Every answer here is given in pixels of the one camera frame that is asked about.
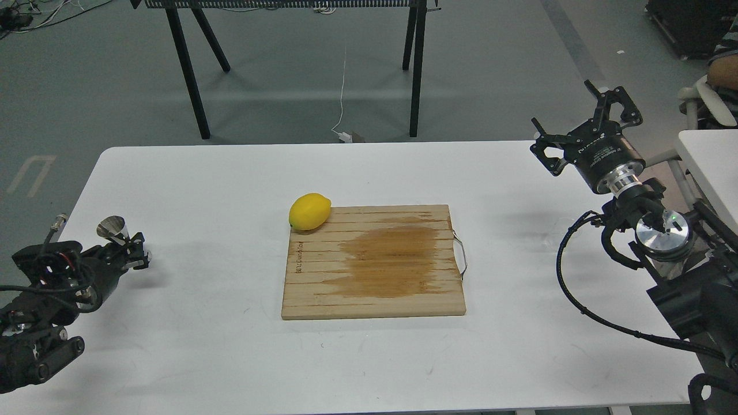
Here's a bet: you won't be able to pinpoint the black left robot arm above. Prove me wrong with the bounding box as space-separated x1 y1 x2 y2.
1 214 150 393

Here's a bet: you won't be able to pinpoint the steel double jigger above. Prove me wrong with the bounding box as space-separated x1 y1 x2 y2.
96 216 135 246

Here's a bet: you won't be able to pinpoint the person in striped shirt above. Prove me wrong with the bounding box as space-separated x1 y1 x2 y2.
707 32 737 91

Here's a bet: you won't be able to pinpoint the black metal table frame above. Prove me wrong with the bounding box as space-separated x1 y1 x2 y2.
129 0 440 141

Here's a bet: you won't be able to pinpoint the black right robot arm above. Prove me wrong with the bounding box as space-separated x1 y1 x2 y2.
530 80 737 414

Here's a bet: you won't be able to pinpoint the black equipment case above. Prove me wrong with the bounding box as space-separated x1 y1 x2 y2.
644 1 736 61

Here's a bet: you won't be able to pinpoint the yellow lemon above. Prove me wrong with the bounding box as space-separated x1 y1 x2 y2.
288 193 332 231

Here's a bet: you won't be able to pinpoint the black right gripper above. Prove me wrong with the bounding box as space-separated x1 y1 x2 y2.
529 80 646 194

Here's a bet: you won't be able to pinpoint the white cable with plug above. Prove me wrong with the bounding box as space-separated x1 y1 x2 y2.
330 43 365 144

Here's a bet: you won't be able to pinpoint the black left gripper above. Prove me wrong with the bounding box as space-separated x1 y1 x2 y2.
12 232 151 312

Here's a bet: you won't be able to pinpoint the white side table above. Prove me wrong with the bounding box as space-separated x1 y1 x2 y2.
675 129 737 233

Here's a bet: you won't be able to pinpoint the wooden cutting board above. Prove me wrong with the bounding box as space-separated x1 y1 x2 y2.
280 205 466 320

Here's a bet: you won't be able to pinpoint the cables on floor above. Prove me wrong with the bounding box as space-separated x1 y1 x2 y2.
0 0 113 41

